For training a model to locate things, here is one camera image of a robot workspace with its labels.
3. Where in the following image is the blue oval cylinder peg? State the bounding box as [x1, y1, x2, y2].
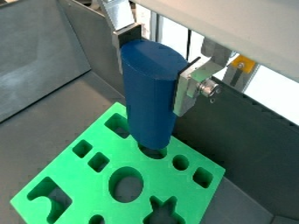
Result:
[121, 39, 187, 150]

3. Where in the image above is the yellow bracket on frame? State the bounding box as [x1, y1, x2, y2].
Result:
[231, 55, 257, 74]

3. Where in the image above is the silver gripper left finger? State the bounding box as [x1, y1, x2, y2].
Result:
[98, 0, 142, 72]

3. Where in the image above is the green shape sorter board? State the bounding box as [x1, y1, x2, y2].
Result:
[11, 103, 226, 224]

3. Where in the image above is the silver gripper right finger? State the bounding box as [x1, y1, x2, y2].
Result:
[173, 38, 231, 116]

